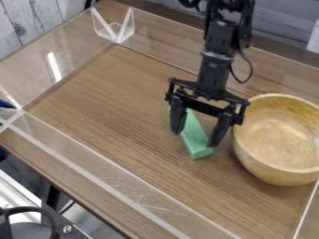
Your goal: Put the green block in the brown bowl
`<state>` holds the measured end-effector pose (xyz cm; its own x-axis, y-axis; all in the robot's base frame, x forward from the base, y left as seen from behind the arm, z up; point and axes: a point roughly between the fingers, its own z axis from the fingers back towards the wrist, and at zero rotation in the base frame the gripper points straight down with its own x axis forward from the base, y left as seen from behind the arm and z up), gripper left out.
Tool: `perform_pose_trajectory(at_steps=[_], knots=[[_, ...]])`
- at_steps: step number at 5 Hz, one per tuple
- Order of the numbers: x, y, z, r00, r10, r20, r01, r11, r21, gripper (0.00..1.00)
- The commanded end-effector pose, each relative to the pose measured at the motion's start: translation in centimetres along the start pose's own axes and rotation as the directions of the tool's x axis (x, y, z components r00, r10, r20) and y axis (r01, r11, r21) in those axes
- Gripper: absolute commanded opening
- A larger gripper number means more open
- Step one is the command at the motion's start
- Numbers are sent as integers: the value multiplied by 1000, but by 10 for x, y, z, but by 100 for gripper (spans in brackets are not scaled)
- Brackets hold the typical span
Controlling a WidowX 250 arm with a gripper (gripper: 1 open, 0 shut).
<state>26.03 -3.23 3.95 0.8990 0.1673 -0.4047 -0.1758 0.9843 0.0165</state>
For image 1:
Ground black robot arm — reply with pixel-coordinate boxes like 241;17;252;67
165;0;254;148

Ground black table leg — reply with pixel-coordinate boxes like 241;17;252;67
46;186;61;210

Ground green rectangular block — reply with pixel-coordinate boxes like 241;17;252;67
178;109;214;161

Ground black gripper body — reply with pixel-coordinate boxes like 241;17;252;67
164;52;249;126

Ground grey metal bracket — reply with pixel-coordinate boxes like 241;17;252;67
53;215;91;239

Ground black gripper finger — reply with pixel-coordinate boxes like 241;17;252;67
169;96;186;134
208;112;232;148

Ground blue object at edge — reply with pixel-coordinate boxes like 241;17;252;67
0;99;15;109

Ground brown wooden bowl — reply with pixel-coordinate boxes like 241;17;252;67
233;93;319;186

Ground black cable loop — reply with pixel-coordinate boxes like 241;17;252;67
0;206;58;239

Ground clear acrylic tray walls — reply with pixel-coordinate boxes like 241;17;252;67
0;1;319;239

